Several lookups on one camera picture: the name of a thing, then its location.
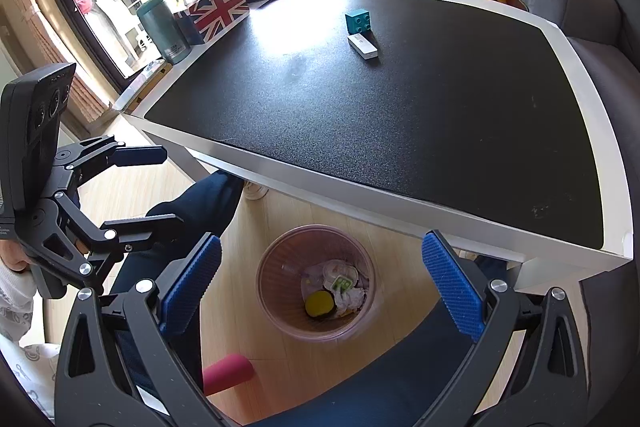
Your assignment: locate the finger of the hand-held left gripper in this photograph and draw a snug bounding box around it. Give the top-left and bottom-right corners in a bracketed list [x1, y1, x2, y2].
[30, 192, 180, 294]
[50, 134, 168, 196]

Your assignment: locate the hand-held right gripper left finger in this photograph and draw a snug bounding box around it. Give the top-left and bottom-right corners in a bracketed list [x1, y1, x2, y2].
[52, 232, 236, 427]

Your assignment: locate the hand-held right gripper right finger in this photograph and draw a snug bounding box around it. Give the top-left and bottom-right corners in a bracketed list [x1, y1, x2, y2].
[421, 229, 591, 427]

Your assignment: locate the pink trash bin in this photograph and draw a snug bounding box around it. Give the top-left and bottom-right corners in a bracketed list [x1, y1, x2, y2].
[256, 224, 377, 342]

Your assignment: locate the person's left hand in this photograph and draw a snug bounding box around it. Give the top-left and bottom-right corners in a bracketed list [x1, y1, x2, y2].
[0, 237, 31, 275]

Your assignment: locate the person's left leg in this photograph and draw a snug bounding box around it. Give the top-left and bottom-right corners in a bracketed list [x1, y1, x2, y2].
[107, 169, 246, 298]

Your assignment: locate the person's leg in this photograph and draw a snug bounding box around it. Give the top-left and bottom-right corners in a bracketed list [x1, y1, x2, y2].
[107, 169, 246, 298]
[250, 297, 481, 427]

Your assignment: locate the brown patterned curtain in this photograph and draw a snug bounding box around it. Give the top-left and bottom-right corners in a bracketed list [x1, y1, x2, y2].
[10, 0, 111, 122]

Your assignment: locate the pink slipper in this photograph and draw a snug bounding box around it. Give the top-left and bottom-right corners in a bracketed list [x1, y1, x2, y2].
[202, 355, 253, 398]

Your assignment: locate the person's right leg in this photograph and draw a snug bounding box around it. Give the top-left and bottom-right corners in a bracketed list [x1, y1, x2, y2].
[250, 297, 481, 427]

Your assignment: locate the green thermos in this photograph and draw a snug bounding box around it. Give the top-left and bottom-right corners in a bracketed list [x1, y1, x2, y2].
[136, 0, 192, 64]

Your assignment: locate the yellow round item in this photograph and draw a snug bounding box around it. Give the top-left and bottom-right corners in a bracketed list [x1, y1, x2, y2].
[305, 291, 335, 319]

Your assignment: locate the flag print tissue box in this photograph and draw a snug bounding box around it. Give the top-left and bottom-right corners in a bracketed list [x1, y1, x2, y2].
[172, 0, 251, 45]

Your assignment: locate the white printed cloth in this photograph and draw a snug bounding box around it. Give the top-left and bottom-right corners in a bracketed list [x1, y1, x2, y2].
[0, 342, 61, 418]

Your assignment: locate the small white box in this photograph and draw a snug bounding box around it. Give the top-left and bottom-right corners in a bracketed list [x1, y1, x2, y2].
[348, 33, 379, 59]

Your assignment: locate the teal toy block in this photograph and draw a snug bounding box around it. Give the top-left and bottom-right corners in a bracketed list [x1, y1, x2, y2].
[345, 9, 375, 36]

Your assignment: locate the grey sofa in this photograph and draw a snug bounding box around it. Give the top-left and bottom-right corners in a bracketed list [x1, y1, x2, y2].
[506, 0, 640, 408]

